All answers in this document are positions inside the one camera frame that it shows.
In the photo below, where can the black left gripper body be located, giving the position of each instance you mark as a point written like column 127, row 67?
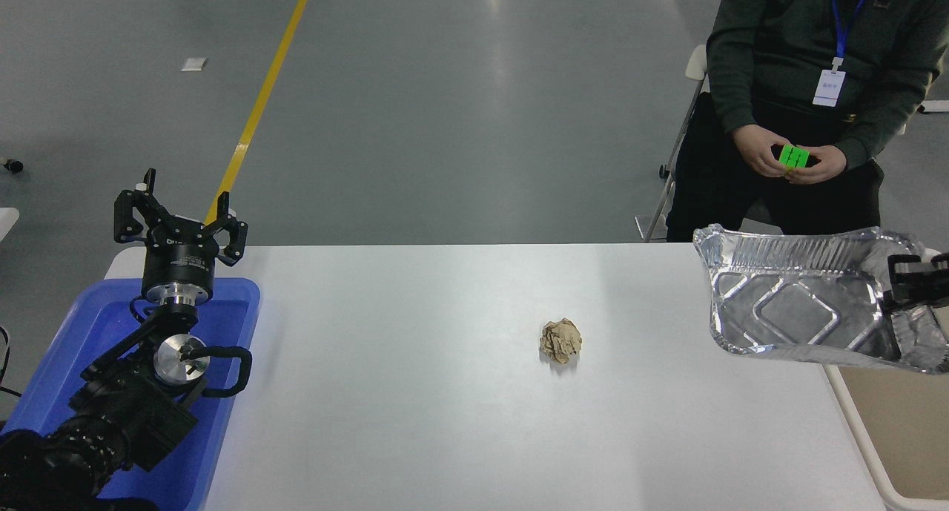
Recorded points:
column 179, row 262

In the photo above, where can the silver foil tray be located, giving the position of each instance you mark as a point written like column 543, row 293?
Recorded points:
column 793, row 303

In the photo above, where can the colourful puzzle cube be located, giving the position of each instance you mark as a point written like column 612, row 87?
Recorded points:
column 793, row 156

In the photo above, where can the metal floor plate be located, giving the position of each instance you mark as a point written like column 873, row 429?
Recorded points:
column 646, row 225

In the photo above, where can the person's left hand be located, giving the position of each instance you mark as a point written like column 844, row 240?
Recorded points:
column 829, row 162

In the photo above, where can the person's right hand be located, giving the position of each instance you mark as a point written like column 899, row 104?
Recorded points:
column 758, row 149

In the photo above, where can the blue plastic tray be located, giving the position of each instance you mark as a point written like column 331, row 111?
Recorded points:
column 96, row 325

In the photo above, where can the white side table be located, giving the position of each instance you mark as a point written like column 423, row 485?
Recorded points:
column 6, row 222

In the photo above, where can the black caster wheel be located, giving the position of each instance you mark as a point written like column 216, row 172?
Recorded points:
column 12, row 166

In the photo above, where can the large pale bin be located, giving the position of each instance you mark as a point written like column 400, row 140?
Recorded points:
column 904, row 437

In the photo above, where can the person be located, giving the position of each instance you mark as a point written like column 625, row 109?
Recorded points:
column 778, row 51

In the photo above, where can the white-framed chair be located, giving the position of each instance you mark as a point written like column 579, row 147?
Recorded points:
column 695, row 62

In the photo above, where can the crumpled tan paper ball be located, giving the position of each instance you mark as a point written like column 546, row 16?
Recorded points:
column 561, row 340

